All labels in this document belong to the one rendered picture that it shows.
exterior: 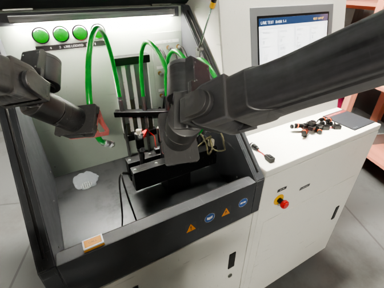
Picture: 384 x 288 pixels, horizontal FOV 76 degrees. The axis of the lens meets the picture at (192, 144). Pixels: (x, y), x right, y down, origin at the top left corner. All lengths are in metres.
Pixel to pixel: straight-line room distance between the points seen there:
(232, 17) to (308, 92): 0.75
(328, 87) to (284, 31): 0.90
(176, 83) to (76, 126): 0.26
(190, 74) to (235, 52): 0.61
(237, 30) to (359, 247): 1.69
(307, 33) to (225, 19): 0.42
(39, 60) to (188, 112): 0.32
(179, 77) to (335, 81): 0.22
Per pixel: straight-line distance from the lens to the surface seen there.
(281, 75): 0.28
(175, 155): 0.46
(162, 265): 0.90
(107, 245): 0.72
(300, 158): 1.00
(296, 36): 1.20
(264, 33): 1.08
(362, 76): 0.26
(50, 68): 0.55
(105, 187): 1.07
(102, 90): 1.06
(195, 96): 0.32
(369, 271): 2.07
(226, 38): 0.97
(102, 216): 0.96
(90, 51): 0.67
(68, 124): 0.56
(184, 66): 0.40
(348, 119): 1.38
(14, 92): 0.44
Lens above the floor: 1.51
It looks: 32 degrees down
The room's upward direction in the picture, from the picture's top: straight up
